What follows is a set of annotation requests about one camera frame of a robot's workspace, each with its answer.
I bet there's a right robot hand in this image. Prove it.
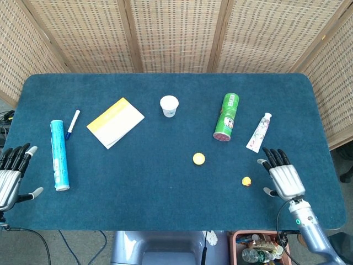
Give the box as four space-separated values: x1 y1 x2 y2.
256 147 306 201

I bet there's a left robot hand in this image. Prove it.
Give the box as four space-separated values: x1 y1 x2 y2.
0 142 44 213

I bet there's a white toothpaste tube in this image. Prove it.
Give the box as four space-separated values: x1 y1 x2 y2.
245 112 273 153

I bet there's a light blue cylindrical tube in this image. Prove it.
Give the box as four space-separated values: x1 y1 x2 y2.
50 119 71 192

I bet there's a clear plastic bottle green label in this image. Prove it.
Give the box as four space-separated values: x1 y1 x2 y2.
242 247 274 263

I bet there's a pink plastic bin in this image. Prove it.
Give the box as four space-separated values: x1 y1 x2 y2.
228 230 292 265

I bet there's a green chip can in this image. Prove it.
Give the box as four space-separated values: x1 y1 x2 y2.
212 92 240 143

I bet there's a white marker blue cap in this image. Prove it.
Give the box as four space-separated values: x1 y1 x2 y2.
65 109 81 140

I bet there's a yellow round lid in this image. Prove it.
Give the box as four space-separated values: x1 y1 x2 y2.
192 152 206 166

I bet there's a black antenna rod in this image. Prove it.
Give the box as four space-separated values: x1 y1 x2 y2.
201 230 208 265

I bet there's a woven bamboo screen panel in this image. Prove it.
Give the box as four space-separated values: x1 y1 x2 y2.
22 0 143 74
291 5 353 151
212 0 348 74
124 0 229 74
0 0 68 109

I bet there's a yellow and white booklet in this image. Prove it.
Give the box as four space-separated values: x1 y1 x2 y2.
86 97 146 150

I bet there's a blue felt table cover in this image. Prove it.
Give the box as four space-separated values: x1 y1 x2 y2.
2 72 347 231

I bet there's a grey-blue robot torso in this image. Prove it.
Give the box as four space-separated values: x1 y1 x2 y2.
110 230 230 265

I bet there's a white paper cup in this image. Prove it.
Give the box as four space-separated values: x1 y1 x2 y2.
159 95 180 118

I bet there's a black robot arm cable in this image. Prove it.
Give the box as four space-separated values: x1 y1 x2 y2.
275 200 301 265

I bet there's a black floor cable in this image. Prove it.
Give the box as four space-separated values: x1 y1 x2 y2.
0 226 52 265

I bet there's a black cable bundle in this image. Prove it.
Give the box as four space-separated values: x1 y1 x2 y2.
0 109 16 147

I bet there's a blue floor cable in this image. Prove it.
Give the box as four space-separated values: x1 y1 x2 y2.
58 230 108 265

